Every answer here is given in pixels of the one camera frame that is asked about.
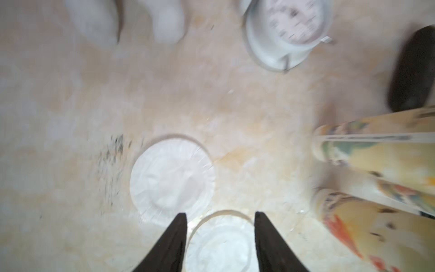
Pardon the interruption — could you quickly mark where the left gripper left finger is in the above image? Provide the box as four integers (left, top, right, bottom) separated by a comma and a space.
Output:
133, 213, 188, 272

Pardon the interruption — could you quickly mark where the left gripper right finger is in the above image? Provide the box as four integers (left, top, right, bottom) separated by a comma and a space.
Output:
254, 211, 308, 272

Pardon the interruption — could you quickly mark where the translucent paper disc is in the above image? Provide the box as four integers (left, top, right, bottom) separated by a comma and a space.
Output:
130, 137, 216, 226
184, 210, 259, 272

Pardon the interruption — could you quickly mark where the paper cup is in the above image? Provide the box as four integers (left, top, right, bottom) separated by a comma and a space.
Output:
312, 106, 435, 215
311, 189, 435, 272

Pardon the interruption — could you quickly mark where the translucent paper disc front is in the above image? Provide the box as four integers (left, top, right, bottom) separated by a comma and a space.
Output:
184, 210, 259, 272

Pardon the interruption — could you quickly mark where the black glasses case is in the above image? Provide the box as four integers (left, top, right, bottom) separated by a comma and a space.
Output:
387, 25, 435, 112

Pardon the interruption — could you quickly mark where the white twin-bell alarm clock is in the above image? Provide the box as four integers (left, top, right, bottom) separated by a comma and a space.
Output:
236, 0, 333, 73

